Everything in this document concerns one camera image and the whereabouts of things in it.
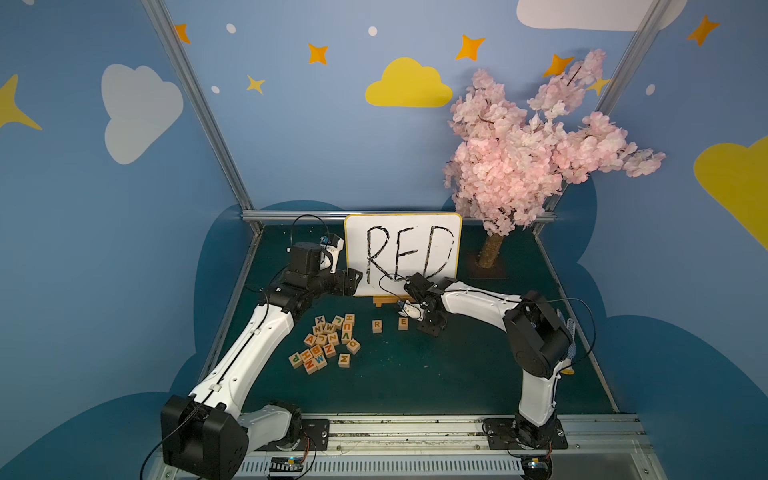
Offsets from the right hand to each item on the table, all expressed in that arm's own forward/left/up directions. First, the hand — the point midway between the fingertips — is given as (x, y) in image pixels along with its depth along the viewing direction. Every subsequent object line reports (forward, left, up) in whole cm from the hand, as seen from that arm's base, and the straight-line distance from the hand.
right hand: (435, 318), depth 94 cm
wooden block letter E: (-3, +10, +2) cm, 11 cm away
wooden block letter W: (-17, +34, +2) cm, 38 cm away
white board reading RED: (+13, +16, +19) cm, 28 cm away
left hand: (+2, +26, +22) cm, 35 cm away
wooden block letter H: (-15, +38, +2) cm, 41 cm away
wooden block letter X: (-4, +37, +1) cm, 37 cm away
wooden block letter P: (-17, +41, +2) cm, 44 cm away
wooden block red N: (-18, +36, +1) cm, 40 cm away
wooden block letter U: (-6, +28, +2) cm, 28 cm away
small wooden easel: (+3, +16, +5) cm, 17 cm away
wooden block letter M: (-16, +27, +2) cm, 31 cm away
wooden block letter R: (-5, +18, +2) cm, 19 cm away
